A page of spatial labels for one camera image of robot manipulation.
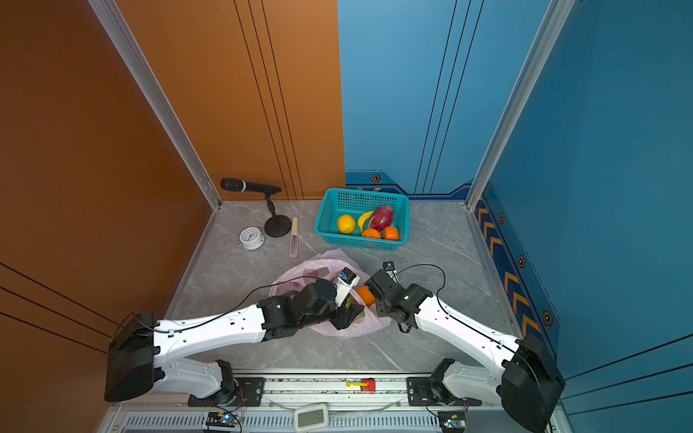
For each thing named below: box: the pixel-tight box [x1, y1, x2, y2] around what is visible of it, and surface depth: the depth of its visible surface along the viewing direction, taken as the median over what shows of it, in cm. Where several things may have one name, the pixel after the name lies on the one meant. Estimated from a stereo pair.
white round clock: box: [237, 226, 266, 250], surface depth 107 cm
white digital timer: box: [294, 403, 330, 433], surface depth 69 cm
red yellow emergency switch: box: [345, 377, 377, 394], surface depth 75 cm
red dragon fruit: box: [369, 204, 395, 231], surface depth 107 cm
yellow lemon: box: [337, 214, 357, 235], surface depth 107 cm
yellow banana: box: [357, 211, 375, 232], surface depth 112 cm
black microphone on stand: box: [220, 177, 293, 238], surface depth 100 cm
